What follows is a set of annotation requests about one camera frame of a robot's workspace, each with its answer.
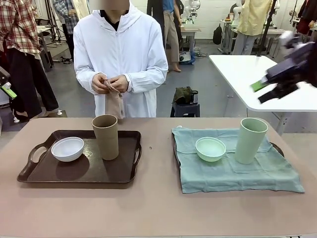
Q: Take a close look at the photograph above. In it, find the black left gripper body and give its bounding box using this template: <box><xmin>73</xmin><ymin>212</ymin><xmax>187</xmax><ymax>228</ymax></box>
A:
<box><xmin>0</xmin><ymin>71</ymin><xmax>11</xmax><ymax>86</ymax></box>

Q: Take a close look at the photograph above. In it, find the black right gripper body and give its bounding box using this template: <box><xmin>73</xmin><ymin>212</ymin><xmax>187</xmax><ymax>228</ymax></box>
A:
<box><xmin>266</xmin><ymin>41</ymin><xmax>317</xmax><ymax>88</ymax></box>

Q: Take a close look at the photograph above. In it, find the mint green tall cup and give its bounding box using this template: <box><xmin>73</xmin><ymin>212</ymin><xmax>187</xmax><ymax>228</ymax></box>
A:
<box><xmin>234</xmin><ymin>117</ymin><xmax>269</xmax><ymax>165</ymax></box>

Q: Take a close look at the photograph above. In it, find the mint green bowl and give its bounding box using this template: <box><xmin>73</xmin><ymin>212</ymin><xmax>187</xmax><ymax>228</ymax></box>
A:
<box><xmin>195</xmin><ymin>136</ymin><xmax>227</xmax><ymax>163</ymax></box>

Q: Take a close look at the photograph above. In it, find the white bowl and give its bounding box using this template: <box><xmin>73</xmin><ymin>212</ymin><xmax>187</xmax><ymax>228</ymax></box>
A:
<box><xmin>51</xmin><ymin>137</ymin><xmax>85</xmax><ymax>163</ymax></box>

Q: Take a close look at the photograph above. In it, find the teal cloth mat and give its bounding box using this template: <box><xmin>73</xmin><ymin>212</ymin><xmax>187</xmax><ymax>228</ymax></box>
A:
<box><xmin>171</xmin><ymin>126</ymin><xmax>306</xmax><ymax>194</ymax></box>

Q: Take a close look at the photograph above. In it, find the beige cloth mat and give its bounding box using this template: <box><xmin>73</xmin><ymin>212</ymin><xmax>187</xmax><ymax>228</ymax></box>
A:
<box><xmin>104</xmin><ymin>79</ymin><xmax>125</xmax><ymax>120</ymax></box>

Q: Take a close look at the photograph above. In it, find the brown tall cup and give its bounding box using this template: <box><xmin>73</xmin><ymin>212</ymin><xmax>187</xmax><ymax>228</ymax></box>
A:
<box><xmin>92</xmin><ymin>114</ymin><xmax>120</xmax><ymax>161</ymax></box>

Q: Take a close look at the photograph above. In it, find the person's right forearm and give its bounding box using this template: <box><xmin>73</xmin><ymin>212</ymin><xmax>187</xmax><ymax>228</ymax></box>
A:
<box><xmin>75</xmin><ymin>68</ymin><xmax>100</xmax><ymax>94</ymax></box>

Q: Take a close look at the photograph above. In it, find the black serving tray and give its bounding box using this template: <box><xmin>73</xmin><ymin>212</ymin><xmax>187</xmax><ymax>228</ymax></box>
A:
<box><xmin>172</xmin><ymin>141</ymin><xmax>286</xmax><ymax>172</ymax></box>

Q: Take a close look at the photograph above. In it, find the brown serving tray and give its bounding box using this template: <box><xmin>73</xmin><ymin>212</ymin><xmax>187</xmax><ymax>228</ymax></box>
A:
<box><xmin>16</xmin><ymin>129</ymin><xmax>143</xmax><ymax>184</ymax></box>

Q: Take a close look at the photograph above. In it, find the person's right hand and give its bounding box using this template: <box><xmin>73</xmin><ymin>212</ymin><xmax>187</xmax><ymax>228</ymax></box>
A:
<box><xmin>91</xmin><ymin>73</ymin><xmax>111</xmax><ymax>95</ymax></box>

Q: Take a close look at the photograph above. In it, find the person's left hand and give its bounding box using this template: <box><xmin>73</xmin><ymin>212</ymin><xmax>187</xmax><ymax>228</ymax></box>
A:
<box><xmin>111</xmin><ymin>75</ymin><xmax>130</xmax><ymax>94</ymax></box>

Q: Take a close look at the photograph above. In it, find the white side table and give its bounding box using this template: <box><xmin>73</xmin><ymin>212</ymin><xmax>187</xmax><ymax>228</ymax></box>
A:
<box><xmin>209</xmin><ymin>55</ymin><xmax>317</xmax><ymax>136</ymax></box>

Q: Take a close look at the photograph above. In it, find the black light stand pole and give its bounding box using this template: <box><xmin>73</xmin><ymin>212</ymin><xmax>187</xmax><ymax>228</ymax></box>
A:
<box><xmin>256</xmin><ymin>0</ymin><xmax>277</xmax><ymax>58</ymax></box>

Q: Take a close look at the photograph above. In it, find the person in dark red clothes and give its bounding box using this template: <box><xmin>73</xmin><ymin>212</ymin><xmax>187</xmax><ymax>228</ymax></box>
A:
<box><xmin>296</xmin><ymin>0</ymin><xmax>317</xmax><ymax>37</ymax></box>

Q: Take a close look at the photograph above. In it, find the wooden base board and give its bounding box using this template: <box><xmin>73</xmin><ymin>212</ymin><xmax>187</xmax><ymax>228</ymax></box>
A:
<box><xmin>46</xmin><ymin>109</ymin><xmax>68</xmax><ymax>119</ymax></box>

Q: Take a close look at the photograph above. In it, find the black backpack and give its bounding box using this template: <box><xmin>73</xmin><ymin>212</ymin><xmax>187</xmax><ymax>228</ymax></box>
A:
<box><xmin>212</xmin><ymin>23</ymin><xmax>223</xmax><ymax>46</ymax></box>

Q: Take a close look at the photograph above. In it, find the dark green bag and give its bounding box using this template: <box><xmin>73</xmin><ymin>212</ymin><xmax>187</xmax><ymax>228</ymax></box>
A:
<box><xmin>171</xmin><ymin>86</ymin><xmax>194</xmax><ymax>105</ymax></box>

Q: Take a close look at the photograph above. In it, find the black stool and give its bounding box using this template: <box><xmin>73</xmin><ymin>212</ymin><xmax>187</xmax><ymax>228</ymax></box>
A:
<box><xmin>170</xmin><ymin>102</ymin><xmax>201</xmax><ymax>118</ymax></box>

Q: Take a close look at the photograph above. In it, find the person in blue plaid shirt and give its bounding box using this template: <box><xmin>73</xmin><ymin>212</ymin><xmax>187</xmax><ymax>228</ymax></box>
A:
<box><xmin>53</xmin><ymin>0</ymin><xmax>79</xmax><ymax>64</ymax></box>

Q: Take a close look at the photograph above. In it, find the person in white jacket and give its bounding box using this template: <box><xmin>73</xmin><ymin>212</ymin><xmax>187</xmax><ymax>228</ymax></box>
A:
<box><xmin>73</xmin><ymin>0</ymin><xmax>169</xmax><ymax>119</ymax></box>

